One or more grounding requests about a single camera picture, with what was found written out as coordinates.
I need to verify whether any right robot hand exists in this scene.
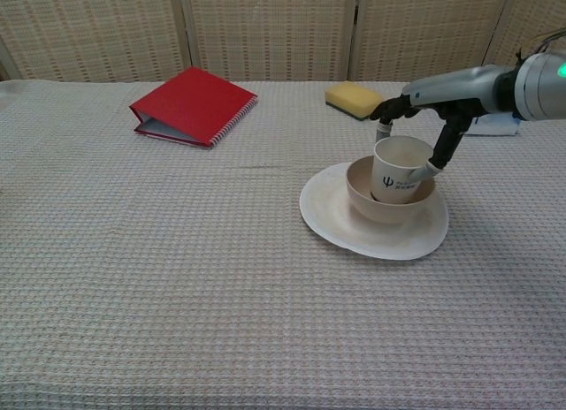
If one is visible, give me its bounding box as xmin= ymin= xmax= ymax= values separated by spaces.
xmin=369 ymin=65 xmax=518 ymax=182

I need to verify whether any white paper cup blue logo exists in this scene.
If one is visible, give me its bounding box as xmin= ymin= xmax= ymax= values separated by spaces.
xmin=370 ymin=136 xmax=435 ymax=206

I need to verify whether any beige bowl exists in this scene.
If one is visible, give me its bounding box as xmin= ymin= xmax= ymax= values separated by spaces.
xmin=345 ymin=156 xmax=437 ymax=224

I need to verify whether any white paper plate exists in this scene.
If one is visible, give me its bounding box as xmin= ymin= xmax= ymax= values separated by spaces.
xmin=299 ymin=161 xmax=450 ymax=262

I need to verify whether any blue tissue pack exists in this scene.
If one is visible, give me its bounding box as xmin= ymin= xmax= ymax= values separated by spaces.
xmin=463 ymin=113 xmax=523 ymax=137

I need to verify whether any yellow sponge with green pad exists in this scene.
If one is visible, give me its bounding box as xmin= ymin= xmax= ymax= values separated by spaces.
xmin=325 ymin=83 xmax=385 ymax=122

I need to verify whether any woven folding screen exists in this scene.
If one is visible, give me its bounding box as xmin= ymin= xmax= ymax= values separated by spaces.
xmin=0 ymin=0 xmax=566 ymax=83

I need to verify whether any beige waffle weave tablecloth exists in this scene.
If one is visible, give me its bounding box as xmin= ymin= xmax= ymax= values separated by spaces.
xmin=0 ymin=79 xmax=566 ymax=410

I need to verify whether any red spiral ring binder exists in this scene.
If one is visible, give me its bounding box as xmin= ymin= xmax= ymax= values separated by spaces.
xmin=128 ymin=66 xmax=259 ymax=150

